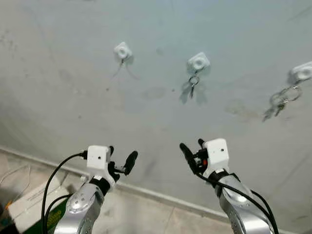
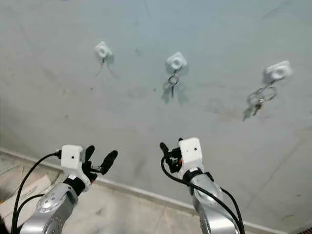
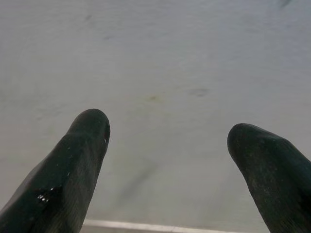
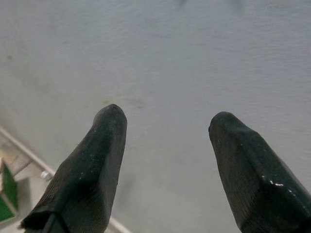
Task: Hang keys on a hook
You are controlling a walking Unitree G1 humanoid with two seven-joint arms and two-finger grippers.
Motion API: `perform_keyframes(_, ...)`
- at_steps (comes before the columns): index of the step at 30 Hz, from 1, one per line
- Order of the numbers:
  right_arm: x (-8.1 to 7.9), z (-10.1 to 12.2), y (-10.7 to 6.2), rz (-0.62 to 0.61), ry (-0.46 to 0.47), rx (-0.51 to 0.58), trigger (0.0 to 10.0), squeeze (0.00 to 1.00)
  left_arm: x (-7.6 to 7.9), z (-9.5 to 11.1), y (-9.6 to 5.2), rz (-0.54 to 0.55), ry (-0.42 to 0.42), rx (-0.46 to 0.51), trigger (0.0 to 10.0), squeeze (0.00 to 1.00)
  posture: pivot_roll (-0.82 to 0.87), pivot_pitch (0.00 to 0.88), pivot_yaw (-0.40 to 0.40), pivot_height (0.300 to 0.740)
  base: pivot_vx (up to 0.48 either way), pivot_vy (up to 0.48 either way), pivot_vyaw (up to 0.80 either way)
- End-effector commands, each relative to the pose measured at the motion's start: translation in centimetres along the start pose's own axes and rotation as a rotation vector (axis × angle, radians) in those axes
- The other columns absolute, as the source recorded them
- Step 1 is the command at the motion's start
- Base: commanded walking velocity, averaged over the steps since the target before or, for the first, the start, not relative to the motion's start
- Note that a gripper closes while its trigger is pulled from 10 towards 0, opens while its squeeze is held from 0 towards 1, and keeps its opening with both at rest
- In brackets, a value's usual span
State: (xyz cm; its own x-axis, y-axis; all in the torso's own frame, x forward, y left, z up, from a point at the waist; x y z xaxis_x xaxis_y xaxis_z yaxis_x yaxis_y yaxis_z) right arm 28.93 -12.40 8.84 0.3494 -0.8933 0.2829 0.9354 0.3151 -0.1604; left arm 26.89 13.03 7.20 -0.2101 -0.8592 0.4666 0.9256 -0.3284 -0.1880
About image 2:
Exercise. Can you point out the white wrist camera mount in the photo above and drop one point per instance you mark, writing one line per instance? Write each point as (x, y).
(72, 156)
(191, 151)

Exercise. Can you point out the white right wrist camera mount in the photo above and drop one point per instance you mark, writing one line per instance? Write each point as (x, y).
(191, 151)

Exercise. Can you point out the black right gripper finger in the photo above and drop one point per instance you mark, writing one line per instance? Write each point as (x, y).
(164, 148)
(180, 141)

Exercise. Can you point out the white cardboard box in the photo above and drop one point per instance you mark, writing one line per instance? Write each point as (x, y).
(24, 187)

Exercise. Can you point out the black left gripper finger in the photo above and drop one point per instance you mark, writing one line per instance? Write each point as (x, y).
(110, 161)
(89, 153)

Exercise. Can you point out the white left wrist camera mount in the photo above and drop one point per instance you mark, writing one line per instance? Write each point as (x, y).
(72, 156)

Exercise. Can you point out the large metal key bunch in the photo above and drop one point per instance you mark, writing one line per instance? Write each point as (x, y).
(258, 100)

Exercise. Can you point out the white wall hook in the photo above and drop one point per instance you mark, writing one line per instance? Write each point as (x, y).
(279, 72)
(103, 50)
(176, 62)

